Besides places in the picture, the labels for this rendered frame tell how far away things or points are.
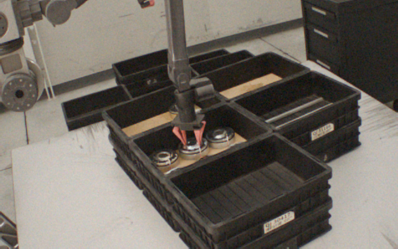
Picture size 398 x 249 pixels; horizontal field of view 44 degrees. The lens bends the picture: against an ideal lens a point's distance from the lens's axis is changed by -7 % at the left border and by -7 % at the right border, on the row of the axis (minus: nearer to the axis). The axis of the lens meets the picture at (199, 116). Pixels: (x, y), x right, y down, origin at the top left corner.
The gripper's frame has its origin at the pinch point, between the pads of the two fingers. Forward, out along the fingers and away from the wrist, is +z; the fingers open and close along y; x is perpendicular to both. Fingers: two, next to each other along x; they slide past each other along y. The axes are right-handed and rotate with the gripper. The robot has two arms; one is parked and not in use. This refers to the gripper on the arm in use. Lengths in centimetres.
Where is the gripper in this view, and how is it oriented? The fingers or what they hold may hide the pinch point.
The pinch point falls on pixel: (192, 142)
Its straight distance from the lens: 182.8
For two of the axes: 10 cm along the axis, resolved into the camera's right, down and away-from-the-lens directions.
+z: 1.5, 8.8, 4.5
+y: -9.4, -0.1, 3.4
